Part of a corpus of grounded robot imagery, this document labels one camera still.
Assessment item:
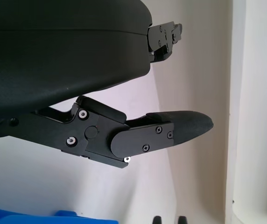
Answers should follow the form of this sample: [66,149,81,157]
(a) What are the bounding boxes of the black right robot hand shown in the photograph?
[152,215,188,224]

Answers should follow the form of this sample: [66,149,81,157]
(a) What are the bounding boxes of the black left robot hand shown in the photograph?
[0,0,215,169]

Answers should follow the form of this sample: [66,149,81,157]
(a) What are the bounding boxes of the blue plastic tray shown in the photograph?
[0,202,119,224]

